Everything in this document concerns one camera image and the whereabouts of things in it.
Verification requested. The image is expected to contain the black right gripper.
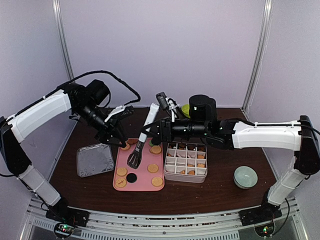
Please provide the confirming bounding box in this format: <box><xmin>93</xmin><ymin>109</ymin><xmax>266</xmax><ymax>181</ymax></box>
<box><xmin>140</xmin><ymin>117</ymin><xmax>209</xmax><ymax>144</ymax></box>

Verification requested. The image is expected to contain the right aluminium corner post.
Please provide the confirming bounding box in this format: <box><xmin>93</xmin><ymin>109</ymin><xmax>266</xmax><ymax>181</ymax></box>
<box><xmin>242</xmin><ymin>0</ymin><xmax>274</xmax><ymax>115</ymax></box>

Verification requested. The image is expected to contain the left aluminium corner post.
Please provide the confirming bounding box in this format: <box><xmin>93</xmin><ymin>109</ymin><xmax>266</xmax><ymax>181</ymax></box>
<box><xmin>52</xmin><ymin>0</ymin><xmax>75</xmax><ymax>80</ymax></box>

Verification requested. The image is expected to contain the round dotted biscuit near left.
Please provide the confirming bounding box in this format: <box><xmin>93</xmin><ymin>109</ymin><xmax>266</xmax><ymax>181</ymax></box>
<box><xmin>116</xmin><ymin>167</ymin><xmax>128</xmax><ymax>177</ymax></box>

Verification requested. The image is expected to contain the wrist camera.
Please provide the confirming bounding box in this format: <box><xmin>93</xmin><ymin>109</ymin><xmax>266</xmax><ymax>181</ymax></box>
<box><xmin>155</xmin><ymin>92</ymin><xmax>180</xmax><ymax>120</ymax></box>
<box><xmin>104</xmin><ymin>105</ymin><xmax>134</xmax><ymax>123</ymax></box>

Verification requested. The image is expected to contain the pink plastic tray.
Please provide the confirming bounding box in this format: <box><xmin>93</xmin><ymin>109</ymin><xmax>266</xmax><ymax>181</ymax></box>
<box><xmin>113</xmin><ymin>138</ymin><xmax>165</xmax><ymax>192</ymax></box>

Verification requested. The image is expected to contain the dotted biscuit with red mark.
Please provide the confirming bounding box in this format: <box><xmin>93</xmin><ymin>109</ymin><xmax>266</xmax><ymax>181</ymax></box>
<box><xmin>115</xmin><ymin>177</ymin><xmax>127</xmax><ymax>188</ymax></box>

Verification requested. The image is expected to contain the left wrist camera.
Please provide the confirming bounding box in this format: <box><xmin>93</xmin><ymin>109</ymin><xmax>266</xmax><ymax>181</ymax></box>
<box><xmin>104</xmin><ymin>105</ymin><xmax>134</xmax><ymax>123</ymax></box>

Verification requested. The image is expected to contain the brown flower cookie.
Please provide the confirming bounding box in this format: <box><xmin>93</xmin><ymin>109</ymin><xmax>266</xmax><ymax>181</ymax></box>
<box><xmin>127</xmin><ymin>139</ymin><xmax>138</xmax><ymax>145</ymax></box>

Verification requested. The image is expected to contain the aluminium corner post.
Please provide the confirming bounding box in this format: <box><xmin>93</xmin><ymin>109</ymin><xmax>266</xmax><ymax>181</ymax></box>
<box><xmin>52</xmin><ymin>0</ymin><xmax>75</xmax><ymax>80</ymax></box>
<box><xmin>242</xmin><ymin>0</ymin><xmax>274</xmax><ymax>115</ymax></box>

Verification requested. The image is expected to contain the round dotted biscuit centre right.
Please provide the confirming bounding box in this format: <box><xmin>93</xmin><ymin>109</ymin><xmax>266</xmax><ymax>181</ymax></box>
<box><xmin>147</xmin><ymin>163</ymin><xmax>159</xmax><ymax>174</ymax></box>

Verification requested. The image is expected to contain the clear plastic box lid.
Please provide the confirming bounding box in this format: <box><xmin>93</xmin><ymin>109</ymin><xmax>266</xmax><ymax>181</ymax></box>
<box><xmin>76</xmin><ymin>143</ymin><xmax>115</xmax><ymax>178</ymax></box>

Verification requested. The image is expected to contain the round dotted biscuit far left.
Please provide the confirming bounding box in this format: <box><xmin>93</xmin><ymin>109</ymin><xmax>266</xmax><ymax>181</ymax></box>
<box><xmin>150</xmin><ymin>145</ymin><xmax>162</xmax><ymax>155</ymax></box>

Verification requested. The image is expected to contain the pale celadon ceramic bowl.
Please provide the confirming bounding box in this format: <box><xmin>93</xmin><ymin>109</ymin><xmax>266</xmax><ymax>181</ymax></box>
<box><xmin>233</xmin><ymin>166</ymin><xmax>258</xmax><ymax>190</ymax></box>

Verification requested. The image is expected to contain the round dotted biscuit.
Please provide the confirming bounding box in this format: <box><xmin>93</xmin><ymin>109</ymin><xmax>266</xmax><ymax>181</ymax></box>
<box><xmin>151</xmin><ymin>177</ymin><xmax>164</xmax><ymax>187</ymax></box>
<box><xmin>147</xmin><ymin>163</ymin><xmax>159</xmax><ymax>174</ymax></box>
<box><xmin>150</xmin><ymin>145</ymin><xmax>162</xmax><ymax>155</ymax></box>
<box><xmin>116</xmin><ymin>167</ymin><xmax>128</xmax><ymax>177</ymax></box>

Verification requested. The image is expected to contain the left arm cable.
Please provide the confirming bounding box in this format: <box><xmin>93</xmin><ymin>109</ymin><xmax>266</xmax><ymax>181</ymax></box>
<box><xmin>62</xmin><ymin>69</ymin><xmax>141</xmax><ymax>108</ymax></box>

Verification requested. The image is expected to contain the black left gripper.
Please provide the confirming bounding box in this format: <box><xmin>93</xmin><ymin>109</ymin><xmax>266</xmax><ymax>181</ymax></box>
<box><xmin>74</xmin><ymin>101</ymin><xmax>128</xmax><ymax>148</ymax></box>

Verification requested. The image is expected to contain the black sandwich cookie middle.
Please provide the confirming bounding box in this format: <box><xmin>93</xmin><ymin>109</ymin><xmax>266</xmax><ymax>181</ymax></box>
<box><xmin>126</xmin><ymin>173</ymin><xmax>138</xmax><ymax>183</ymax></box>

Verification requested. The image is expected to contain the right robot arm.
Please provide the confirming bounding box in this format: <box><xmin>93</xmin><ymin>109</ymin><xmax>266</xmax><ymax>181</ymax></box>
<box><xmin>138</xmin><ymin>92</ymin><xmax>320</xmax><ymax>221</ymax></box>

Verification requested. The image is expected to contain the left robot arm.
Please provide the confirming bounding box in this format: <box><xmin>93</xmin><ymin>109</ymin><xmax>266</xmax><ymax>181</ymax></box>
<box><xmin>0</xmin><ymin>80</ymin><xmax>130</xmax><ymax>222</ymax></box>

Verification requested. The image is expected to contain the round dotted biscuit far corner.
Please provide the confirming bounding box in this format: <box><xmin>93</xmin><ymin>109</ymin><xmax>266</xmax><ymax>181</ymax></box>
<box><xmin>120</xmin><ymin>143</ymin><xmax>131</xmax><ymax>151</ymax></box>

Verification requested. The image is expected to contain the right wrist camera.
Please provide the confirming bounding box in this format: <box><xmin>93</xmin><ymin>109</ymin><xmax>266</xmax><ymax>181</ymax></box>
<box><xmin>155</xmin><ymin>92</ymin><xmax>180</xmax><ymax>120</ymax></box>

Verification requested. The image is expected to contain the lilac divided storage box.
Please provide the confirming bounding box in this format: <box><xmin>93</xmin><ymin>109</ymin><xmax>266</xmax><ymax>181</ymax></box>
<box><xmin>164</xmin><ymin>142</ymin><xmax>208</xmax><ymax>184</ymax></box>

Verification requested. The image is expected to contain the green plastic bowl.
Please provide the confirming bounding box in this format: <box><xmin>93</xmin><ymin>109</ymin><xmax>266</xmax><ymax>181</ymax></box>
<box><xmin>181</xmin><ymin>104</ymin><xmax>190</xmax><ymax>118</ymax></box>

